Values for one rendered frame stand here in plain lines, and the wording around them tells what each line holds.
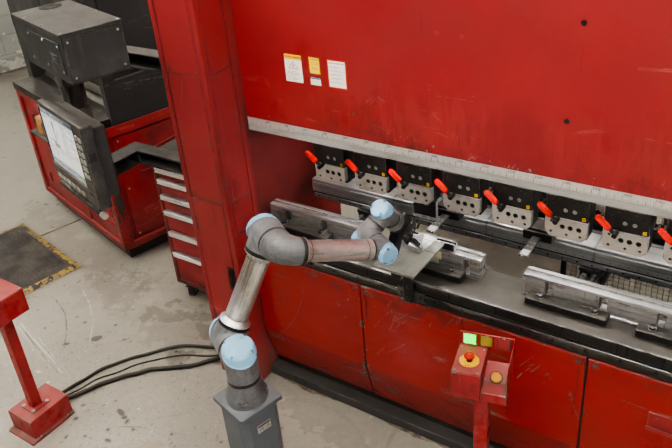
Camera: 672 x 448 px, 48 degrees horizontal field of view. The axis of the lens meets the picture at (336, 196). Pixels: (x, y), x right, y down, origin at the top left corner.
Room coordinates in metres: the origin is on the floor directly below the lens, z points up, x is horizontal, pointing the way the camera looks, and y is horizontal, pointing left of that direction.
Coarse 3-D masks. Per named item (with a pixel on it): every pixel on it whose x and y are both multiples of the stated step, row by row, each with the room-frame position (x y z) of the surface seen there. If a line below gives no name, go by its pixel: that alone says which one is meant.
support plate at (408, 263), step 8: (400, 248) 2.50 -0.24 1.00; (432, 248) 2.48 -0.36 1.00; (440, 248) 2.48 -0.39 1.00; (400, 256) 2.44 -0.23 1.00; (408, 256) 2.44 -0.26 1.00; (416, 256) 2.43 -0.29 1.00; (424, 256) 2.43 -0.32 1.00; (432, 256) 2.42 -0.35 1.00; (376, 264) 2.40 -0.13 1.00; (392, 264) 2.39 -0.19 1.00; (400, 264) 2.39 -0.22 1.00; (408, 264) 2.38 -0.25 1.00; (416, 264) 2.38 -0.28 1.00; (424, 264) 2.37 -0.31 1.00; (392, 272) 2.35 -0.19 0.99; (400, 272) 2.33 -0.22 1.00; (408, 272) 2.33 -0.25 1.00; (416, 272) 2.32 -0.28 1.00
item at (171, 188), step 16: (160, 144) 3.76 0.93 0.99; (176, 144) 3.76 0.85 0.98; (160, 176) 3.68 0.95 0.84; (176, 176) 3.57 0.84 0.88; (160, 192) 3.69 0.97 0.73; (176, 192) 3.62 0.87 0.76; (176, 208) 3.63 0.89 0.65; (176, 224) 3.65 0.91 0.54; (192, 224) 3.57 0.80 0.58; (176, 240) 3.67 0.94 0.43; (192, 240) 3.56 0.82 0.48; (176, 256) 3.66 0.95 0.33; (192, 256) 3.61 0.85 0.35; (176, 272) 3.69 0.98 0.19; (192, 272) 3.62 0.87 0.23; (192, 288) 3.68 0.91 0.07
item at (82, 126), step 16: (48, 112) 2.84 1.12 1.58; (64, 112) 2.78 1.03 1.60; (80, 112) 2.83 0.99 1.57; (80, 128) 2.60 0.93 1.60; (96, 128) 2.66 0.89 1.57; (80, 144) 2.62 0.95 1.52; (96, 144) 2.63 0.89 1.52; (80, 160) 2.66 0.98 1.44; (96, 160) 2.61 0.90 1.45; (112, 160) 2.68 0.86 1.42; (64, 176) 2.87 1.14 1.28; (96, 176) 2.60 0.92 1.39; (112, 176) 2.67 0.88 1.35; (80, 192) 2.74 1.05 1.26; (96, 192) 2.60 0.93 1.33; (112, 192) 2.66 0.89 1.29
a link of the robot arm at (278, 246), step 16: (272, 240) 2.08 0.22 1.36; (288, 240) 2.07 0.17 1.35; (304, 240) 2.09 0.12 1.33; (320, 240) 2.13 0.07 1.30; (336, 240) 2.15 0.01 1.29; (352, 240) 2.17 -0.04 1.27; (368, 240) 2.19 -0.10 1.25; (384, 240) 2.21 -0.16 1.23; (272, 256) 2.05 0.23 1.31; (288, 256) 2.04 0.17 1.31; (304, 256) 2.05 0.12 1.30; (320, 256) 2.08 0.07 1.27; (336, 256) 2.11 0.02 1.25; (352, 256) 2.13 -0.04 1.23; (368, 256) 2.15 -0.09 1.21; (384, 256) 2.15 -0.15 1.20
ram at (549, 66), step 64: (256, 0) 2.96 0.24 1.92; (320, 0) 2.78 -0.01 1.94; (384, 0) 2.61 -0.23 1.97; (448, 0) 2.47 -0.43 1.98; (512, 0) 2.33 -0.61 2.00; (576, 0) 2.22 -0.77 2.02; (640, 0) 2.11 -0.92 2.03; (256, 64) 2.99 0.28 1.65; (320, 64) 2.79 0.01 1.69; (384, 64) 2.62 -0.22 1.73; (448, 64) 2.47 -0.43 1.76; (512, 64) 2.33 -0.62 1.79; (576, 64) 2.21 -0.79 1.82; (640, 64) 2.09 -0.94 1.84; (256, 128) 3.02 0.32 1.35; (320, 128) 2.81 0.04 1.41; (384, 128) 2.63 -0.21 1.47; (448, 128) 2.47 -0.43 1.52; (512, 128) 2.33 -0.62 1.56; (576, 128) 2.20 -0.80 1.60; (640, 128) 2.08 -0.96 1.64; (576, 192) 2.19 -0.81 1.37; (640, 192) 2.07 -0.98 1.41
